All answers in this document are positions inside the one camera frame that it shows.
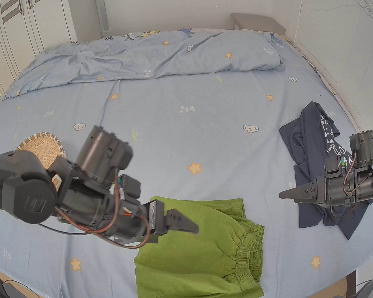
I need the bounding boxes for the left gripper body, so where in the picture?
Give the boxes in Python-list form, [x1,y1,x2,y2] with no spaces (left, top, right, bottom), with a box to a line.
[58,188,170,248]

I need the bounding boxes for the dark blue printed T-shirt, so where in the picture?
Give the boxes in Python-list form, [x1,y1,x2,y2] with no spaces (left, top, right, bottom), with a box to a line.
[279,101,369,240]

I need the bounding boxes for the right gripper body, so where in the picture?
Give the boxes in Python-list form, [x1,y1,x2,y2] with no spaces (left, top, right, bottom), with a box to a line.
[315,173,373,207]

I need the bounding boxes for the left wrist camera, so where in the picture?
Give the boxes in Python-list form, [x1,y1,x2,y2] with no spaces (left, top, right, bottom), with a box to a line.
[117,174,142,199]

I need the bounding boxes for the green shorts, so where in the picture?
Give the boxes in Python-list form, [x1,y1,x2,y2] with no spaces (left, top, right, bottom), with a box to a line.
[134,197,265,298]

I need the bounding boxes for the white wardrobe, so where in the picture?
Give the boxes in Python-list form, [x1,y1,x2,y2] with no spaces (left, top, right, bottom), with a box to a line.
[0,0,80,105]

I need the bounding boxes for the grey bedside table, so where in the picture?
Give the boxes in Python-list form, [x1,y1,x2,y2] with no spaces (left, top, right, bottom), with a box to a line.
[231,13,287,34]

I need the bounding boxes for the pale blue quilt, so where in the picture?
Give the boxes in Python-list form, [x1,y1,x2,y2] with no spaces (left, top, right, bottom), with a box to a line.
[1,27,285,100]

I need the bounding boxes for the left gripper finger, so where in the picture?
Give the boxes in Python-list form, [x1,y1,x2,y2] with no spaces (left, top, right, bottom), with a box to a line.
[166,209,199,233]

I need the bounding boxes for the black cable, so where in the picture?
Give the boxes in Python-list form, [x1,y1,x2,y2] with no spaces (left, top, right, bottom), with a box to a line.
[3,279,38,294]

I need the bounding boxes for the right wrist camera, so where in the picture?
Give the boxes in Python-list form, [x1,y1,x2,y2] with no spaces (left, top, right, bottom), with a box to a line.
[325,156,346,179]

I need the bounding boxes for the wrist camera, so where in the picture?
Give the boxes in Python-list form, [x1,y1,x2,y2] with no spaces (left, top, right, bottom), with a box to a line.
[117,174,142,199]
[325,156,346,179]

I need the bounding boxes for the round woven basket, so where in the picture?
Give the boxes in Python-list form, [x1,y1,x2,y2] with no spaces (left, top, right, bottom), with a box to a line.
[15,132,67,171]

